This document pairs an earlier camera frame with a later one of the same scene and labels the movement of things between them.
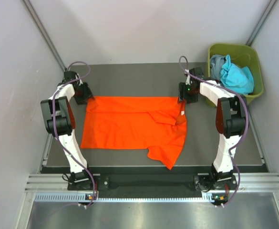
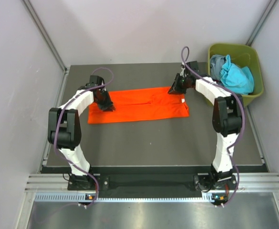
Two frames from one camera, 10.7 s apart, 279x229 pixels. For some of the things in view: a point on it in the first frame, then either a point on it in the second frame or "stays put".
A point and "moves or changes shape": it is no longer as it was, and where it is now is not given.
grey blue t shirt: (216, 61) stays put
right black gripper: (183, 96) → (175, 88)
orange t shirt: (158, 124) moves or changes shape
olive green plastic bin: (242, 55) stays put
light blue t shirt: (239, 79) stays put
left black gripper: (87, 95) → (108, 106)
